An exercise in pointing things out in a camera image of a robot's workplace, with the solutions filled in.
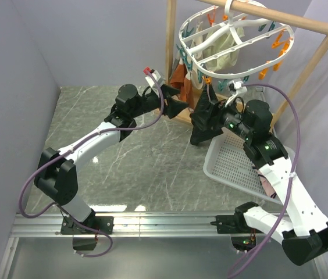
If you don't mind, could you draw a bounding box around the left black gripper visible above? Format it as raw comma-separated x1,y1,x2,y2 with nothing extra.
130,84,190,119

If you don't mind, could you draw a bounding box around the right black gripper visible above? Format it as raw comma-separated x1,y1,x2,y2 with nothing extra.
190,95,254,141

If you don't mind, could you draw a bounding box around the orange clothes peg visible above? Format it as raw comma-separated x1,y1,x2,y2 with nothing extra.
202,76,212,85

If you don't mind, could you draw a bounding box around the white clip hanger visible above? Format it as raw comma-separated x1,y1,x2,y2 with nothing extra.
177,6,295,82

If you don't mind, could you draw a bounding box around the black striped underwear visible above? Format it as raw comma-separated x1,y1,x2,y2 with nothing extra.
190,84,218,130

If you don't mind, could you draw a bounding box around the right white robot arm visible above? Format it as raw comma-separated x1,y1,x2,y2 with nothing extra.
190,98,328,266

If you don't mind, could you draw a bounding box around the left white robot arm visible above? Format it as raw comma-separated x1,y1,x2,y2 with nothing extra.
34,84,189,234

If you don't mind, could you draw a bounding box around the rust brown underwear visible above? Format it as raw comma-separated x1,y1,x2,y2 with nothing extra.
170,61,195,110

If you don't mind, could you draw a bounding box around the beige underwear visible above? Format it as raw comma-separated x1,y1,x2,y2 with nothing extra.
177,17,209,90

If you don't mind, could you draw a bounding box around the pale green underwear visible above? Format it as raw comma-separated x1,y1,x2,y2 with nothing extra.
203,31,240,72

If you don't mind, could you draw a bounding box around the pink navy underwear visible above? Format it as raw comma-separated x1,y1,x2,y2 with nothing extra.
257,171,277,199

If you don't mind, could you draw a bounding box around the white plastic basket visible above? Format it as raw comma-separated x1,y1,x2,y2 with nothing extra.
203,131,282,205

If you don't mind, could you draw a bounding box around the teal clothes peg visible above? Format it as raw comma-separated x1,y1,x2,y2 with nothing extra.
217,80,229,92

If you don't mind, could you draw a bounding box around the wooden drying rack frame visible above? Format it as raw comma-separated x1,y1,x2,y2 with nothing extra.
154,0,328,133

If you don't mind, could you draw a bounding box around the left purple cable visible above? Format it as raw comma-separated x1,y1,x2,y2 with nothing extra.
17,72,166,258

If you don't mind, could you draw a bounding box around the purple cable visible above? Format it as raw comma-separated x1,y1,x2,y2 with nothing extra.
227,83,301,279
17,72,166,258

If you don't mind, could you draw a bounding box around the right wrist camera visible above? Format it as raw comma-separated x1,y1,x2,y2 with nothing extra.
225,78,247,107

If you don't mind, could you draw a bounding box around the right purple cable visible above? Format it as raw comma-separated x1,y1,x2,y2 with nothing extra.
227,83,301,279

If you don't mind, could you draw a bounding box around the aluminium mounting rail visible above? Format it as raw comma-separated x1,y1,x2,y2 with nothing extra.
9,211,233,238

